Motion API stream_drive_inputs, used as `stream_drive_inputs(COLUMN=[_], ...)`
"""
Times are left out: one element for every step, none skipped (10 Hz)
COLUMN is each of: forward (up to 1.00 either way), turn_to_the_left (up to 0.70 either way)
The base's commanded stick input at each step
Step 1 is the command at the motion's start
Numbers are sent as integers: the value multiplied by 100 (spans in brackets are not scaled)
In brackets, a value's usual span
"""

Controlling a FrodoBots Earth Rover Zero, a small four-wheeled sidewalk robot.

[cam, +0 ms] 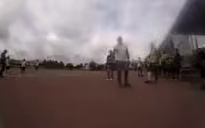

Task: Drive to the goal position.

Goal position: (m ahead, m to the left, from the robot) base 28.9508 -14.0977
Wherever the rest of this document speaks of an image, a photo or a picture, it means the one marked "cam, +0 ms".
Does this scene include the person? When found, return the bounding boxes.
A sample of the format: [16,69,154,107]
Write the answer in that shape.
[0,49,10,79]
[34,59,41,71]
[19,58,28,75]
[112,35,132,89]
[105,49,116,81]

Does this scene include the row of distant trees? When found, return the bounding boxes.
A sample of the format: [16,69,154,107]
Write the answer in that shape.
[26,58,108,71]

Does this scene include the red-brown running track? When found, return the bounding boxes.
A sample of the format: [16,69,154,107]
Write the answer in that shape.
[0,68,205,128]

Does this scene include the grandstand with dark roof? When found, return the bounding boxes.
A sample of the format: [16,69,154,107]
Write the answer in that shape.
[156,0,205,91]

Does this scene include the group of people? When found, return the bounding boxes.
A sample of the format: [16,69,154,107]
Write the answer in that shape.
[135,48,185,84]

